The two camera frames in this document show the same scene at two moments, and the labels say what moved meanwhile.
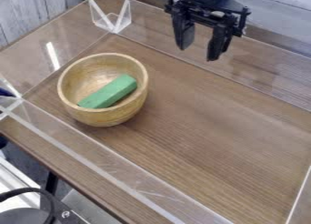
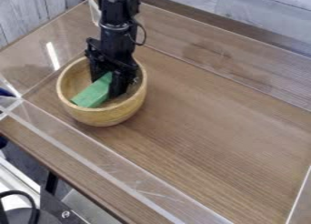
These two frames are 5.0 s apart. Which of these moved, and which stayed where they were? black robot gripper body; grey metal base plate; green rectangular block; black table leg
Moved: black robot gripper body; green rectangular block
Stayed: black table leg; grey metal base plate
